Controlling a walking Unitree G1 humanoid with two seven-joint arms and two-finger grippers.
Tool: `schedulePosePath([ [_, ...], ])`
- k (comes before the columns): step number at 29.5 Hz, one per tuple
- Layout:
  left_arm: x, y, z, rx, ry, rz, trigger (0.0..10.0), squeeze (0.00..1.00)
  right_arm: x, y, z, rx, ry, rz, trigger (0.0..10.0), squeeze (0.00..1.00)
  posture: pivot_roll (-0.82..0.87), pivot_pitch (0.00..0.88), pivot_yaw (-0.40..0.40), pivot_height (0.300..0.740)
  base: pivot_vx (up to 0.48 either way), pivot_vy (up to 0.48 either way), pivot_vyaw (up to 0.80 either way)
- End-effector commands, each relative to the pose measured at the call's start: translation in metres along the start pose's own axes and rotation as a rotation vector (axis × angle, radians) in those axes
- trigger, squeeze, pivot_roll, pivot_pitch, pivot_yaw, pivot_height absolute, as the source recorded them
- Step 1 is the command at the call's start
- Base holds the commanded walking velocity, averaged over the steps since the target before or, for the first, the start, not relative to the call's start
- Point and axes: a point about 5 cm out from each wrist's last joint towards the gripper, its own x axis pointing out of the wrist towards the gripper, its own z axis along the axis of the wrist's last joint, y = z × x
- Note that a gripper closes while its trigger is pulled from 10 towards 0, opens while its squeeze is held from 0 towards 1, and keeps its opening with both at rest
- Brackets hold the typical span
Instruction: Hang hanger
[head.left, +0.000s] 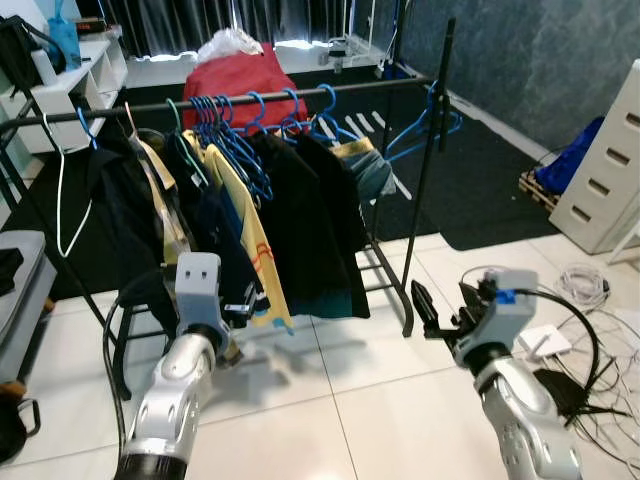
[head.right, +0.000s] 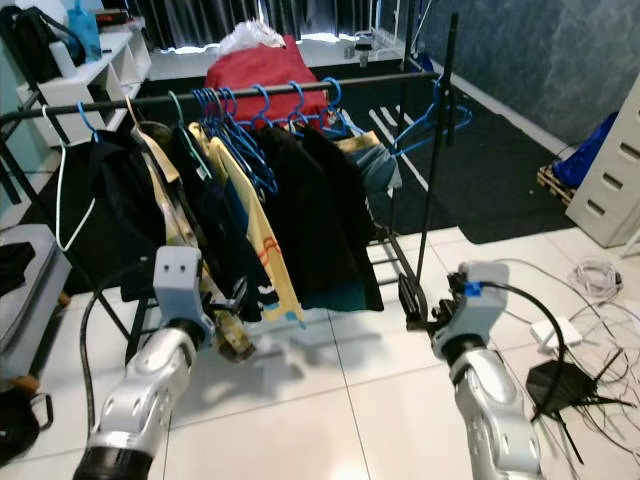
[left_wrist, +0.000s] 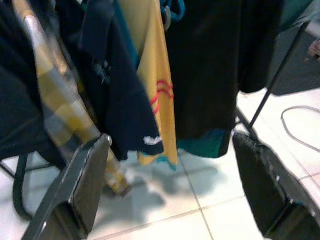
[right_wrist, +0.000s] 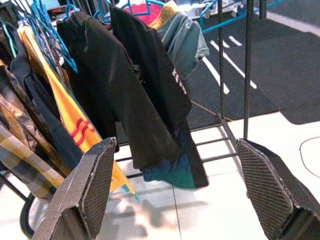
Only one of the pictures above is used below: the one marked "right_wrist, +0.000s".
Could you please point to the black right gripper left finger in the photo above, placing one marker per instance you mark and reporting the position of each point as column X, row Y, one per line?
column 82, row 200

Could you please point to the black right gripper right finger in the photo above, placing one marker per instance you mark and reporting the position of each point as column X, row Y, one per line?
column 270, row 190

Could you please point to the blue plastic hanger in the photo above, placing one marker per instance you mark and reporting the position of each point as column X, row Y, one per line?
column 212, row 28
column 71, row 62
column 95, row 13
column 48, row 51
column 66, row 10

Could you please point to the green plastic hanger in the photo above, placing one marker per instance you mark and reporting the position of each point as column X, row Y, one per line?
column 11, row 42

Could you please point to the brown plaid shirt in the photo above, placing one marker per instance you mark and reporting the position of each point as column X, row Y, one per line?
column 22, row 155

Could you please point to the yellow garment red marks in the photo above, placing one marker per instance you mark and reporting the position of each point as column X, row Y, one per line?
column 67, row 112

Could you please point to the teal garment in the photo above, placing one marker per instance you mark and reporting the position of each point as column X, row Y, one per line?
column 180, row 175

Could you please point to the navy garment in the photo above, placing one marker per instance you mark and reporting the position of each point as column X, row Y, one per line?
column 40, row 105

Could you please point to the plain black shirt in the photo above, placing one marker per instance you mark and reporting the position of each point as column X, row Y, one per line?
column 105, row 87

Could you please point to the black metal clothes rack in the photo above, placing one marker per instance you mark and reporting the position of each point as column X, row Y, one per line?
column 247, row 75

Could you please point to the dark grey striped floor mat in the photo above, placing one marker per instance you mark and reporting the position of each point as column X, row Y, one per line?
column 275, row 62

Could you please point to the black shirt white print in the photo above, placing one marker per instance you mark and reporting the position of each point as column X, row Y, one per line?
column 155, row 70

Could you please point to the grey green t-shirt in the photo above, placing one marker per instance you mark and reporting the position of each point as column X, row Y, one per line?
column 182, row 45

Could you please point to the black device red display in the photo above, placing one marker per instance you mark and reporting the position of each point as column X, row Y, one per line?
column 56, row 11

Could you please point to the red fabric bundle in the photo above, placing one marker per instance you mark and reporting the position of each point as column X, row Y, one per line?
column 143, row 12

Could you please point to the mustard printed cloth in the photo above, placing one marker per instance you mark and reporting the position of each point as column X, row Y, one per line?
column 166, row 15

